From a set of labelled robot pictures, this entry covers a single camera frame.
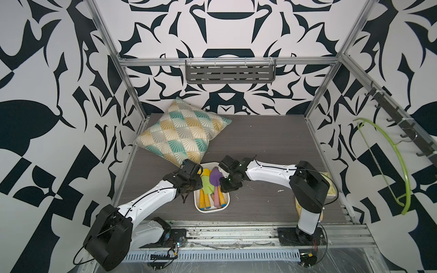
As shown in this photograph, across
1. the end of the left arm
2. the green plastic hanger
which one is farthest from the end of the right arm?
the green plastic hanger

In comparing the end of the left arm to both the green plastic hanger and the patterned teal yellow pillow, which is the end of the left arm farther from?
the green plastic hanger

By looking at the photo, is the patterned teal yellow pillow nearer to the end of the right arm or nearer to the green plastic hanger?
the end of the right arm

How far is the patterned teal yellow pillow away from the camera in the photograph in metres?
0.90

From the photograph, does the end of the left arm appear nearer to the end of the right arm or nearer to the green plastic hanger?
the end of the right arm
